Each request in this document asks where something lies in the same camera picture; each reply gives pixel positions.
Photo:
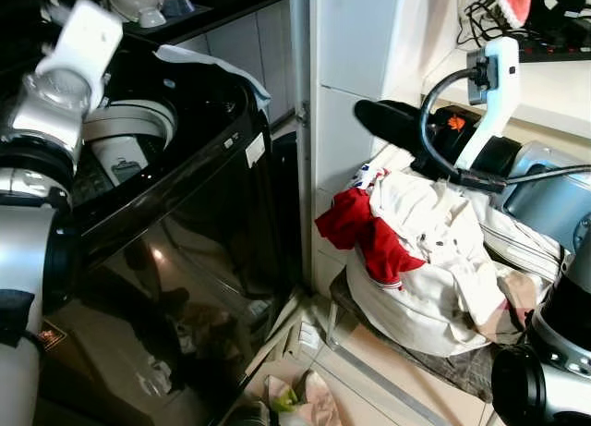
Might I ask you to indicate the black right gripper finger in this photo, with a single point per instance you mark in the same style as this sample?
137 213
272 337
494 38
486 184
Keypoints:
392 112
397 135

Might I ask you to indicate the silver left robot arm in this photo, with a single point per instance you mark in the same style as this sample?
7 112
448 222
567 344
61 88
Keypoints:
28 260

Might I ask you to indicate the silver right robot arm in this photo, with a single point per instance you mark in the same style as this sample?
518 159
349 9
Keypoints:
545 200

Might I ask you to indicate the black washing machine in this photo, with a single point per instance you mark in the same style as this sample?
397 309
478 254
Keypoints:
185 241

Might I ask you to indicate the small patterned white cloth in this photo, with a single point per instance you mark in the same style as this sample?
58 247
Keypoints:
367 176

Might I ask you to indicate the white cabinet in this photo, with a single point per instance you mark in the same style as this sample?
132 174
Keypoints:
351 56

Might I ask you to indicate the white garment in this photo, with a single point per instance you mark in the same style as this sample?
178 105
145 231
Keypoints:
434 223

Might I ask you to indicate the red garment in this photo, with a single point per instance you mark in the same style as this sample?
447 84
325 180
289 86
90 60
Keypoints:
351 218

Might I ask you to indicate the black power strip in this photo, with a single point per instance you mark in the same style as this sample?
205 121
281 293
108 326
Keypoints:
554 49

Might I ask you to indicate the white washer sticker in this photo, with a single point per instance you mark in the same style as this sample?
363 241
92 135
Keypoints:
255 150

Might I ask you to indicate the black charger block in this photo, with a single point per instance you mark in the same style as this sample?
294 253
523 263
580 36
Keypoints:
565 6

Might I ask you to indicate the white laundry bag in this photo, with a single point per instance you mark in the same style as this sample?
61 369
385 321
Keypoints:
406 315

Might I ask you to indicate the pale cloth on washer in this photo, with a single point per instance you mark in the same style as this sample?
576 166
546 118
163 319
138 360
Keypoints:
217 67

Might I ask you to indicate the dark kitchen counter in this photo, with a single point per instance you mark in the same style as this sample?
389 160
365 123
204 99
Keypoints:
231 10

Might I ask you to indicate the grey floor mat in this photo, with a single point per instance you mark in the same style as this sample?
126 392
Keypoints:
462 371

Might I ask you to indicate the pink green crumpled cloth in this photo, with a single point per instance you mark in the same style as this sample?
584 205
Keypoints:
305 398

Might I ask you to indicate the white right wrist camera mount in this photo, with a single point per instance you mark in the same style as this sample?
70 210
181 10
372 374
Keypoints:
499 84

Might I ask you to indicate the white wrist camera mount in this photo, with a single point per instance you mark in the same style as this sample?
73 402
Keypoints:
85 38
499 84

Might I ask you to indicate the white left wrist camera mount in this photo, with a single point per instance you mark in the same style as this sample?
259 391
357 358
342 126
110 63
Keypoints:
85 38

